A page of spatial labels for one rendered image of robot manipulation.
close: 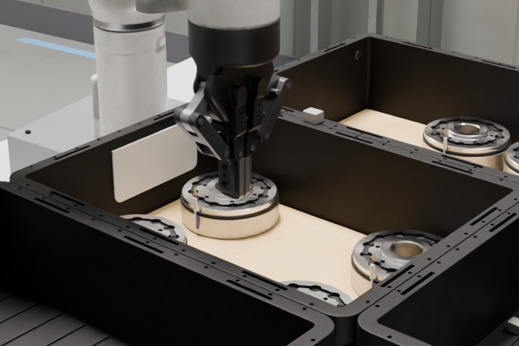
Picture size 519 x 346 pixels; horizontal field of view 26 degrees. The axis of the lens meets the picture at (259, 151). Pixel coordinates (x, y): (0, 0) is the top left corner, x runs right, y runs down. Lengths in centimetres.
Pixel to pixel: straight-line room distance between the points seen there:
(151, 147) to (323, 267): 23
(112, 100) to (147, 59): 7
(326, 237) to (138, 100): 39
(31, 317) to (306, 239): 29
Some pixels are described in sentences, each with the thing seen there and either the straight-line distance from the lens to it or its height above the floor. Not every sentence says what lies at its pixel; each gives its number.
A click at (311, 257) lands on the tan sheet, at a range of 112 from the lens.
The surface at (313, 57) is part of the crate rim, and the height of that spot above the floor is 93.
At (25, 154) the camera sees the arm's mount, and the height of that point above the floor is 76.
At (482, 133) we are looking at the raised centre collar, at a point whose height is 87.
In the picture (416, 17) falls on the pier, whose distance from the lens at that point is 347.
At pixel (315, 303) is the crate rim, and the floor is 93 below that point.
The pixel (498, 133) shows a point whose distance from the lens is 137.
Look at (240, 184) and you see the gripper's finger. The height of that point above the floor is 96.
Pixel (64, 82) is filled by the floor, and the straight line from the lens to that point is 411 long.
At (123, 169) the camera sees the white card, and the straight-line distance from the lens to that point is 117.
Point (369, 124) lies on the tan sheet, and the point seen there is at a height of 83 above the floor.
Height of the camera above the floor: 137
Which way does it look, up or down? 23 degrees down
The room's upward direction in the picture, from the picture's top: straight up
